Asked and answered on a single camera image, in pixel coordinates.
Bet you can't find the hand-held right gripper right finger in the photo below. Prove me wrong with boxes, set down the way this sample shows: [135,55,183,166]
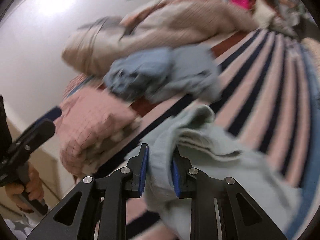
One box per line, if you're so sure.
[171,147,288,240]

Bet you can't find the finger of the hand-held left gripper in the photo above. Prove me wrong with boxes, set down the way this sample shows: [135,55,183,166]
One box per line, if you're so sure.
[35,107,62,128]
[9,119,56,155]

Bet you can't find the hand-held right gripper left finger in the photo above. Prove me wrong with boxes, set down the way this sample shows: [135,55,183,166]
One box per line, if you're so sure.
[26,143,150,240]

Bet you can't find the light blue pants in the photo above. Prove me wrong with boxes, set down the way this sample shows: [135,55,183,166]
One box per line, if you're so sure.
[144,105,304,240]

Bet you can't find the person's left hand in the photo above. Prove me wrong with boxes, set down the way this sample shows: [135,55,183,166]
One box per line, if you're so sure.
[5,165,45,212]

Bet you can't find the cream bed base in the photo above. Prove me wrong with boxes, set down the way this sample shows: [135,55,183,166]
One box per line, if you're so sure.
[7,120,65,208]

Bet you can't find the pink knit cloth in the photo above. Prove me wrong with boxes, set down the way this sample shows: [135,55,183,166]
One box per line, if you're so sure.
[59,89,142,178]

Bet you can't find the grey star cloth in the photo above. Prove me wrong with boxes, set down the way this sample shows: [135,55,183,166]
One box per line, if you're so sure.
[5,215,34,238]

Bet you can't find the crumpled grey-blue clothes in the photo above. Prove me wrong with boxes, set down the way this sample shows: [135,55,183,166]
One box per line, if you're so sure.
[103,44,223,104]

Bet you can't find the striped printed blanket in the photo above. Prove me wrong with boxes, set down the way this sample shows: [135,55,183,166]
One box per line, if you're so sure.
[95,29,320,240]

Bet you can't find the beige pink quilt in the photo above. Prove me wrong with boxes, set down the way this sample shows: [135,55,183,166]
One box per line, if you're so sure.
[61,0,258,77]

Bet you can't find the white puffy jacket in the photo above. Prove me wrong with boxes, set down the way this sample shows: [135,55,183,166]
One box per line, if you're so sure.
[252,0,275,28]

